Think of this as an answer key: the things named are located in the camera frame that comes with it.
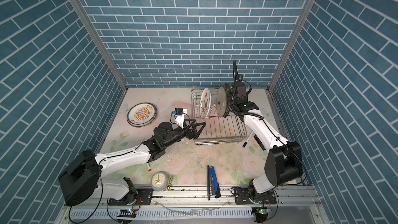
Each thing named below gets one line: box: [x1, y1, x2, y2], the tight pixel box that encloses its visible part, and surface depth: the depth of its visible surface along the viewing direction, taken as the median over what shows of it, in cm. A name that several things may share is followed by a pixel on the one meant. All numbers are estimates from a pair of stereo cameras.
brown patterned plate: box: [126, 102, 158, 128], surface depth 104 cm
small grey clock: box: [150, 171, 169, 192], surface depth 77 cm
